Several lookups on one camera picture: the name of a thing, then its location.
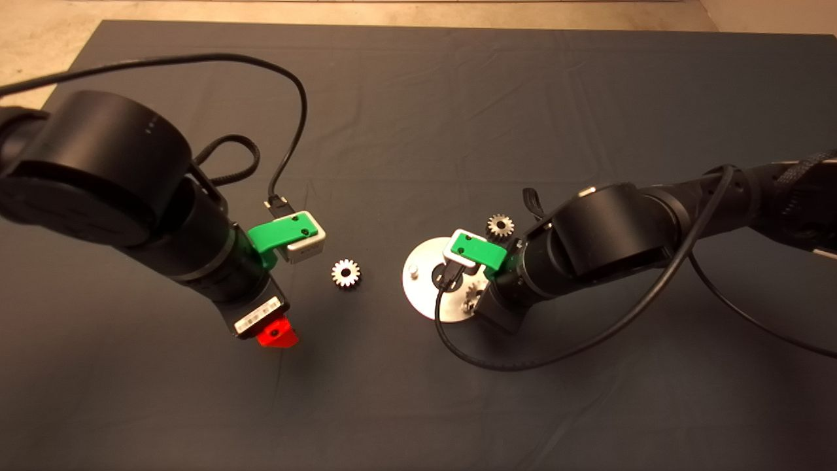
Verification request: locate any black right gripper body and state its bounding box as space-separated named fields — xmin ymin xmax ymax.
xmin=473 ymin=251 xmax=545 ymax=335

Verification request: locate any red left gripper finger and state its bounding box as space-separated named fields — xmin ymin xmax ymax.
xmin=256 ymin=316 xmax=299 ymax=349

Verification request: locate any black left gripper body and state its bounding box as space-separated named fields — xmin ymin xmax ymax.
xmin=185 ymin=228 xmax=291 ymax=340

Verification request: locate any round metal carrier plate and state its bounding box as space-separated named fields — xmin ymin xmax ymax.
xmin=402 ymin=239 xmax=488 ymax=323

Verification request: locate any dark grey table cloth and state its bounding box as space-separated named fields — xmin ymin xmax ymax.
xmin=0 ymin=20 xmax=837 ymax=471

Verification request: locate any green right camera mount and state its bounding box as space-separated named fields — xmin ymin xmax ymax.
xmin=451 ymin=232 xmax=510 ymax=279

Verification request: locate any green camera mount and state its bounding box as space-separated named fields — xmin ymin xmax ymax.
xmin=451 ymin=232 xmax=510 ymax=279
xmin=247 ymin=211 xmax=319 ymax=270

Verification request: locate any green left camera mount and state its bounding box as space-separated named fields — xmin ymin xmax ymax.
xmin=247 ymin=211 xmax=319 ymax=270

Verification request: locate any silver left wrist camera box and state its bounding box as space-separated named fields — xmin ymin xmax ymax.
xmin=281 ymin=210 xmax=327 ymax=265

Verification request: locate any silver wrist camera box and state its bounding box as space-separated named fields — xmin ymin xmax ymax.
xmin=281 ymin=210 xmax=327 ymax=265
xmin=443 ymin=228 xmax=485 ymax=276

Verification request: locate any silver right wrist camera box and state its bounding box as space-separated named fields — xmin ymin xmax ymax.
xmin=443 ymin=228 xmax=485 ymax=276

